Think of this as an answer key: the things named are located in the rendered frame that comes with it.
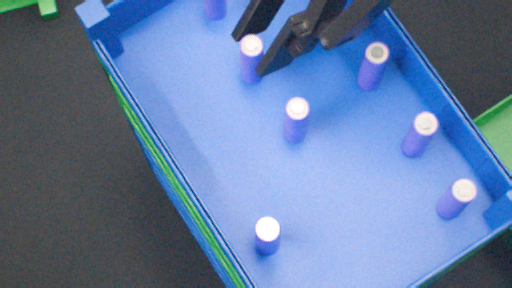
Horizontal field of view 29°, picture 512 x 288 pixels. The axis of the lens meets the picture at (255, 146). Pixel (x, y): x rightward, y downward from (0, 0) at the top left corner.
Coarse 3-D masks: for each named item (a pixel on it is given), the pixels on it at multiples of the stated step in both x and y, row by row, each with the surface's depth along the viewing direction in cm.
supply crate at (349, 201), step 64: (128, 0) 75; (192, 0) 80; (128, 64) 78; (192, 64) 78; (320, 64) 78; (192, 128) 77; (256, 128) 77; (320, 128) 77; (384, 128) 77; (448, 128) 76; (192, 192) 70; (256, 192) 76; (320, 192) 76; (384, 192) 76; (256, 256) 74; (320, 256) 74; (384, 256) 74; (448, 256) 74
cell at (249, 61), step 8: (248, 40) 72; (256, 40) 72; (240, 48) 72; (248, 48) 72; (256, 48) 72; (240, 56) 73; (248, 56) 72; (256, 56) 72; (248, 64) 73; (256, 64) 73; (248, 72) 75; (248, 80) 77; (256, 80) 77
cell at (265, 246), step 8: (264, 216) 69; (256, 224) 68; (264, 224) 68; (272, 224) 68; (256, 232) 68; (264, 232) 68; (272, 232) 68; (280, 232) 68; (256, 240) 71; (264, 240) 68; (272, 240) 68; (264, 248) 71; (272, 248) 71
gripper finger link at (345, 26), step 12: (360, 0) 61; (372, 0) 60; (384, 0) 60; (348, 12) 62; (360, 12) 61; (372, 12) 61; (336, 24) 63; (348, 24) 62; (360, 24) 62; (324, 36) 65; (336, 36) 64; (348, 36) 64; (324, 48) 65
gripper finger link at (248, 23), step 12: (252, 0) 69; (264, 0) 68; (276, 0) 70; (252, 12) 69; (264, 12) 70; (276, 12) 72; (240, 24) 71; (252, 24) 71; (264, 24) 73; (240, 36) 72
